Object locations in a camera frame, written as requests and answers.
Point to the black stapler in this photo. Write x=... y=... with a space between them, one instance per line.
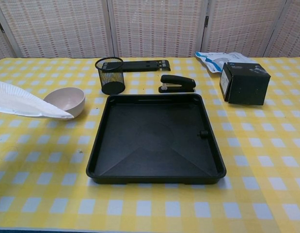
x=178 y=81

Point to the black cardboard box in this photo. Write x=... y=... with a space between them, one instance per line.
x=246 y=89

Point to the beige plastic bowl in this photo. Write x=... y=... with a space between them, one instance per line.
x=75 y=103

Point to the black square plastic tray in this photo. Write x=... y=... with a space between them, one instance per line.
x=152 y=138

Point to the white paper plate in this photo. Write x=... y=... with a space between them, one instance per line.
x=19 y=102

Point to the black folding laptop stand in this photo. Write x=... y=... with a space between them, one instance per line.
x=140 y=65

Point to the beige woven folding screen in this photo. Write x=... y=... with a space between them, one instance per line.
x=154 y=26

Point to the black mesh pen holder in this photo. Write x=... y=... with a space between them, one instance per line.
x=113 y=88

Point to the yellow white checkered tablecloth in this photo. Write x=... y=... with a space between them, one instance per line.
x=280 y=145
x=55 y=213

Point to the white blue mask package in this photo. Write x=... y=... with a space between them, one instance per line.
x=212 y=63

